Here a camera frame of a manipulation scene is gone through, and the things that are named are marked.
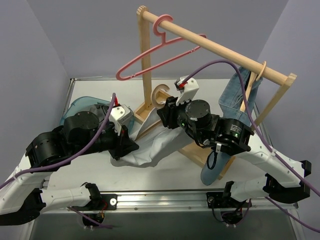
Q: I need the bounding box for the white garment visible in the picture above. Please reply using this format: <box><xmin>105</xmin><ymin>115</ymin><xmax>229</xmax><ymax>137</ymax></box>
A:
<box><xmin>110</xmin><ymin>108</ymin><xmax>193</xmax><ymax>168</ymax></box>

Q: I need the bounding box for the beige hanger of white garment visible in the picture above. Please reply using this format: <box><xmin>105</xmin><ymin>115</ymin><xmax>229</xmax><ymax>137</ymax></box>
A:
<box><xmin>136</xmin><ymin>83</ymin><xmax>171</xmax><ymax>141</ymax></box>

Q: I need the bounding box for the pink plastic hanger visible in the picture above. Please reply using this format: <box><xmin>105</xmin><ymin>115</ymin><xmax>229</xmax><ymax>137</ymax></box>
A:
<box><xmin>115</xmin><ymin>14</ymin><xmax>207</xmax><ymax>82</ymax></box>

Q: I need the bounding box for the grey pleated skirt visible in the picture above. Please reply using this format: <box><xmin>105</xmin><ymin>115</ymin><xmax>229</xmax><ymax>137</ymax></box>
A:
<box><xmin>88</xmin><ymin>104</ymin><xmax>106</xmax><ymax>122</ymax></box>

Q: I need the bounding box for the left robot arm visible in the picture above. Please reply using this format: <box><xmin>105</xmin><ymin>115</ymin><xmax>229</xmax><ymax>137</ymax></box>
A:
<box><xmin>0</xmin><ymin>111</ymin><xmax>139</xmax><ymax>226</ymax></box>

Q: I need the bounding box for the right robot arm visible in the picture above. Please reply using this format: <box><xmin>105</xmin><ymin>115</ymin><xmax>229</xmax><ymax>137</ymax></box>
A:
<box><xmin>156</xmin><ymin>96</ymin><xmax>311</xmax><ymax>207</ymax></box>

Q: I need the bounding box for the beige hanger of denim skirt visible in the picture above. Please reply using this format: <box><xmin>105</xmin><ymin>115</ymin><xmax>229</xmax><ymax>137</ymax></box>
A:
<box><xmin>245</xmin><ymin>61</ymin><xmax>267</xmax><ymax>108</ymax></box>

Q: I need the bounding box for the teal plastic basin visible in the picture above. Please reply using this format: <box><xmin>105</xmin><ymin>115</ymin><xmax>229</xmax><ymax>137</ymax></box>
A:
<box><xmin>59</xmin><ymin>96</ymin><xmax>137</xmax><ymax>131</ymax></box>

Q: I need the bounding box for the wooden clothes rack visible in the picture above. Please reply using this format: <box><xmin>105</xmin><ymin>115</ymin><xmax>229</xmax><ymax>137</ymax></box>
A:
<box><xmin>133</xmin><ymin>6</ymin><xmax>298</xmax><ymax>181</ymax></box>

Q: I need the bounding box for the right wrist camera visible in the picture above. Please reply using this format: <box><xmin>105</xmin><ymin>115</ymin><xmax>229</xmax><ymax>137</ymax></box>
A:
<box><xmin>174</xmin><ymin>76</ymin><xmax>199</xmax><ymax>106</ymax></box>

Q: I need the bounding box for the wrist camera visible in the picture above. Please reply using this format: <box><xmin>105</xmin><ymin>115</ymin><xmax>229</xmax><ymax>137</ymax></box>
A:
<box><xmin>174</xmin><ymin>76</ymin><xmax>199</xmax><ymax>106</ymax></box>
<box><xmin>109</xmin><ymin>104</ymin><xmax>134</xmax><ymax>136</ymax></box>

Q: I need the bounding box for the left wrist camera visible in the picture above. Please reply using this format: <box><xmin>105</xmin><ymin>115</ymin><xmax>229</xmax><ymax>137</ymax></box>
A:
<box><xmin>109</xmin><ymin>104</ymin><xmax>134</xmax><ymax>136</ymax></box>

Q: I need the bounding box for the aluminium mounting rail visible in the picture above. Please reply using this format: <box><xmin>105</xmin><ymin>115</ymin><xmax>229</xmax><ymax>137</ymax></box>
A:
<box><xmin>26</xmin><ymin>190</ymin><xmax>299</xmax><ymax>213</ymax></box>

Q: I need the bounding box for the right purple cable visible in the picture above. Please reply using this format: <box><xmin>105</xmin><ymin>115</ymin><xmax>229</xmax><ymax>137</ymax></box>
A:
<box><xmin>181</xmin><ymin>59</ymin><xmax>320</xmax><ymax>235</ymax></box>

